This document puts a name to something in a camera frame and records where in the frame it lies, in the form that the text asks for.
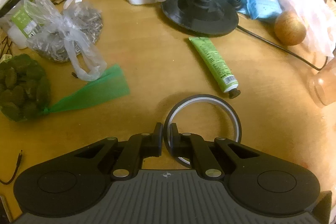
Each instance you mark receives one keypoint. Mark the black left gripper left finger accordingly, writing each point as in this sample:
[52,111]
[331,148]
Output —
[135,150]

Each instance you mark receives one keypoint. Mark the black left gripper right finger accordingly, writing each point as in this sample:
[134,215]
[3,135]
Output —
[195,148]

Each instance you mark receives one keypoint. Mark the dark tape roll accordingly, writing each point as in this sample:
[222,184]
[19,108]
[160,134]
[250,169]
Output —
[198,99]

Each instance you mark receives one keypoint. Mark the green cream tube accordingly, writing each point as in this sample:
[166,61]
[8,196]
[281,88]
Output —
[217,66]

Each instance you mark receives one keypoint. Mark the black kettle base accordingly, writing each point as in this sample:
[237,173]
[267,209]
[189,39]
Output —
[207,17]

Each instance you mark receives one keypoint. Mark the clear bag of seeds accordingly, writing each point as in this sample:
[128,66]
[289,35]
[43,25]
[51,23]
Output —
[69,35]

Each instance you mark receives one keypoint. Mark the shaker bottle grey lid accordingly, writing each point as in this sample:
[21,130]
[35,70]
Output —
[322,86]

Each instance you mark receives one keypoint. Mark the yellow onion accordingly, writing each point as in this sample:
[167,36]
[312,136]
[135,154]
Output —
[289,29]

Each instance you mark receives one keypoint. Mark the white tub green label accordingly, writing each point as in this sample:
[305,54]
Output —
[25,20]

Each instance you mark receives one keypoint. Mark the white plastic bag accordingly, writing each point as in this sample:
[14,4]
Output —
[319,20]

